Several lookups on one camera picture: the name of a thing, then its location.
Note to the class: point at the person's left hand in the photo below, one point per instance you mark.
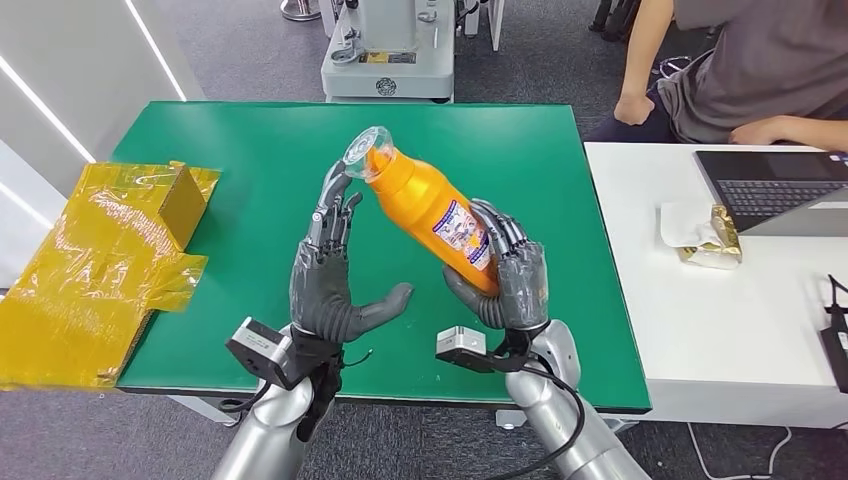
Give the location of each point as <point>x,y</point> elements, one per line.
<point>755,131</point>

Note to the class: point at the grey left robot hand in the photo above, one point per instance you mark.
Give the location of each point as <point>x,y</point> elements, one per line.
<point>321,298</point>

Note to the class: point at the person's right hand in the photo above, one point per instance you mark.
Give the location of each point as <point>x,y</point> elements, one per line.
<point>634,109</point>

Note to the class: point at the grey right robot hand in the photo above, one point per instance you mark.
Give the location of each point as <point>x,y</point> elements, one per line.
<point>523,291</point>

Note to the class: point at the orange plastic bottle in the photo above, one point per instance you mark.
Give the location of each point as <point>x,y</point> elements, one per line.
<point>417,199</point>

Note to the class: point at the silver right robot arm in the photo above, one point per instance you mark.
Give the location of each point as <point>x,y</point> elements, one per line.
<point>556,411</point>

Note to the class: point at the person's left forearm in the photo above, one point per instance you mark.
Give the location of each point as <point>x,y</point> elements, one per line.
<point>818,131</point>

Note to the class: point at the person's right forearm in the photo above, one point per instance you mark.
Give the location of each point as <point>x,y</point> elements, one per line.
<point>642,50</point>

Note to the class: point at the dark grey laptop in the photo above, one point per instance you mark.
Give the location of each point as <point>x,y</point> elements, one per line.
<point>762,180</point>

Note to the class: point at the person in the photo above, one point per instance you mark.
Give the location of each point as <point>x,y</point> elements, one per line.
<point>762,60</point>

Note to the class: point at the gold foil packet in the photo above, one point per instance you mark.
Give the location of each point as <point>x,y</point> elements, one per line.
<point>723,240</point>

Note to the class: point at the white paper tissue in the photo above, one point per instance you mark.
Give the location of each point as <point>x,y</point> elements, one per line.
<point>677,223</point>

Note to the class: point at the white table leg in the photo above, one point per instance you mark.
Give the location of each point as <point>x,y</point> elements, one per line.
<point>205,411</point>

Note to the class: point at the grey table foot plate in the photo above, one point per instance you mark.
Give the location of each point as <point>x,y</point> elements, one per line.
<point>623,426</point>

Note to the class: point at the yellow taped cardboard box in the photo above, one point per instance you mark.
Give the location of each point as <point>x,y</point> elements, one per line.
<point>93,285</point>

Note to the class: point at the black power adapter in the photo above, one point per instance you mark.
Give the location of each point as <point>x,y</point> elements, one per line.
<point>837,356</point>

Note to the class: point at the grey machine base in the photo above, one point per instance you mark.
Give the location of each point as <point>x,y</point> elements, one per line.
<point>387,66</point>

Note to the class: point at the chrome chair base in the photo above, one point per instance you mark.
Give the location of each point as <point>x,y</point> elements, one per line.
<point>300,9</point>

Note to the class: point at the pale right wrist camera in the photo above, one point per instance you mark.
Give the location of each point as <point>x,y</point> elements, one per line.
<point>460,339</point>

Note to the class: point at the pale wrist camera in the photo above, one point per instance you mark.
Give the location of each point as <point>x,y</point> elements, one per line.
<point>258,351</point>
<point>460,339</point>

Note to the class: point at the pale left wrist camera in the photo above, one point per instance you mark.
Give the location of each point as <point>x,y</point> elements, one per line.
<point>258,351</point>

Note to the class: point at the white stand frame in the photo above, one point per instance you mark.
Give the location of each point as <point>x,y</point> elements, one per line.
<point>495,23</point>

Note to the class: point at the white wall light strip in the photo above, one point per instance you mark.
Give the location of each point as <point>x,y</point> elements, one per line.
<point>156,52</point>
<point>48,114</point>
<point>23,205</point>

